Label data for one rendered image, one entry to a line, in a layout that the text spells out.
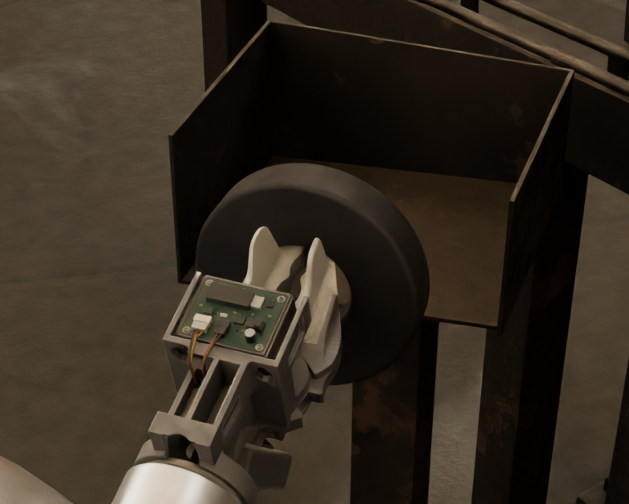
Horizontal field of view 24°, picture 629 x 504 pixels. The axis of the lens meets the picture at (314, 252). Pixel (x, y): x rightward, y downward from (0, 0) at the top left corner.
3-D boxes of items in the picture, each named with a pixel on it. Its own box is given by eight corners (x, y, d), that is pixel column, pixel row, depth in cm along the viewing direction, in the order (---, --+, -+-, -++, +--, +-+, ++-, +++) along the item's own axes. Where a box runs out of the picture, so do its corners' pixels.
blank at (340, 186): (197, 152, 96) (176, 176, 94) (423, 169, 91) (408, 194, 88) (228, 346, 104) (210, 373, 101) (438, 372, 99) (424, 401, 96)
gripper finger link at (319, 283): (357, 192, 91) (308, 304, 85) (363, 253, 95) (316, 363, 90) (310, 183, 92) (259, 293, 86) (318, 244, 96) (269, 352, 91)
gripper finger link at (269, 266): (311, 183, 92) (259, 293, 86) (318, 244, 96) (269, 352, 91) (265, 173, 93) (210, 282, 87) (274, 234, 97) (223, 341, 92)
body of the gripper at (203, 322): (317, 288, 84) (242, 460, 77) (329, 374, 90) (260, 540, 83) (196, 261, 86) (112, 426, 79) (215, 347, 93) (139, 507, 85)
